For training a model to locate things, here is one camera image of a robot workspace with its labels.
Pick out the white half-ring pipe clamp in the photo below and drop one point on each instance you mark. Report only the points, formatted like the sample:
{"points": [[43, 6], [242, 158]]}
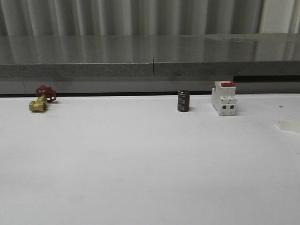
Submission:
{"points": [[289, 125]]}

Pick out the brass valve red handwheel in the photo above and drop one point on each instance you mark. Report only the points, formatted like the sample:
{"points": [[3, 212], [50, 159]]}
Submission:
{"points": [[45, 95]]}

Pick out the white circuit breaker red switch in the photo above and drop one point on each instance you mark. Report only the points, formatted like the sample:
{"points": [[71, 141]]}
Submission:
{"points": [[223, 98]]}

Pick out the grey stone counter ledge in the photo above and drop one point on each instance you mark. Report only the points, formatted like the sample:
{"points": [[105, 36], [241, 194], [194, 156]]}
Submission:
{"points": [[87, 65]]}

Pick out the black cylindrical capacitor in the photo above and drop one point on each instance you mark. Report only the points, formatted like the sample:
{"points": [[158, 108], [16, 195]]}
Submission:
{"points": [[183, 103]]}

